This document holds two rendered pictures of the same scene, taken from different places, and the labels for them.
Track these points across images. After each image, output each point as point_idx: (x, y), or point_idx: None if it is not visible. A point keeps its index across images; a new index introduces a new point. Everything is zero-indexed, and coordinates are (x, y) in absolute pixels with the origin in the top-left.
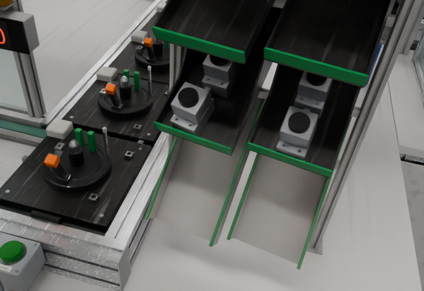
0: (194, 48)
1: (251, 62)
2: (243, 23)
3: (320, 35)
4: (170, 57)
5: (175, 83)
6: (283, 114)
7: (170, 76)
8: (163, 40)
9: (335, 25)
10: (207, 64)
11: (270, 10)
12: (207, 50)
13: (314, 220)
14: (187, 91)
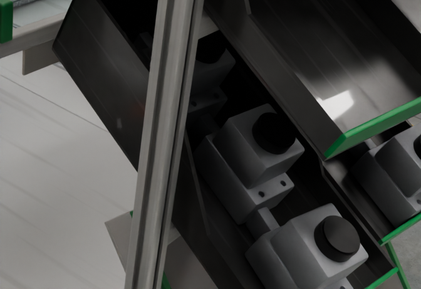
0: (389, 126)
1: (223, 121)
2: (363, 37)
3: None
4: (156, 210)
5: (219, 249)
6: (332, 166)
7: (151, 255)
8: (337, 154)
9: None
10: (274, 162)
11: (156, 10)
12: (408, 116)
13: (407, 284)
14: (331, 229)
